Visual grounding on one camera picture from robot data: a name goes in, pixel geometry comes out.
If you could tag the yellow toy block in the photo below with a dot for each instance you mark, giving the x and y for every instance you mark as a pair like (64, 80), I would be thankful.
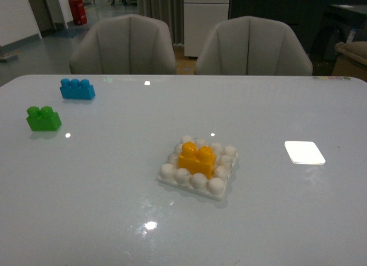
(197, 160)

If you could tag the blue toy block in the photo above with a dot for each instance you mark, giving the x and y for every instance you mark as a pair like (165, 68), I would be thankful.
(77, 89)

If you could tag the green toy block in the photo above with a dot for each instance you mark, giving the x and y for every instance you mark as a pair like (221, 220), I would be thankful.
(43, 119)

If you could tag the left grey armchair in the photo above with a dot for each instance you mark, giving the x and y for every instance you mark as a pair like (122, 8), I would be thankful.
(125, 45)

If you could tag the grey armchair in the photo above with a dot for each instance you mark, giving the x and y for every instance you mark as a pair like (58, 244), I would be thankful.
(252, 46)
(125, 45)

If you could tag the right grey armchair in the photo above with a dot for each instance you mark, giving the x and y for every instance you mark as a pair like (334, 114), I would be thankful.
(252, 46)

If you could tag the white drawer cabinet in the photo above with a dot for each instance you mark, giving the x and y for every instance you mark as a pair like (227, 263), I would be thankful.
(198, 17)

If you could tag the grey curtain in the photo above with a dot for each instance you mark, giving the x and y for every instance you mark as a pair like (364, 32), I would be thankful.
(168, 11)

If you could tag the coloured sticker strip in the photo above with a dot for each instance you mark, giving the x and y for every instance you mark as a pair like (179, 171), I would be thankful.
(331, 78)

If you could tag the red bin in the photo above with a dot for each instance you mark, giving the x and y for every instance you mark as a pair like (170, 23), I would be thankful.
(78, 12)

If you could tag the dark counter cabinet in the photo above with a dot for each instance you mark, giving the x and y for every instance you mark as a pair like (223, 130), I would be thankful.
(319, 24)

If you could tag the white studded base plate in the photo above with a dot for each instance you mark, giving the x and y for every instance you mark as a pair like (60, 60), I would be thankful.
(214, 188)

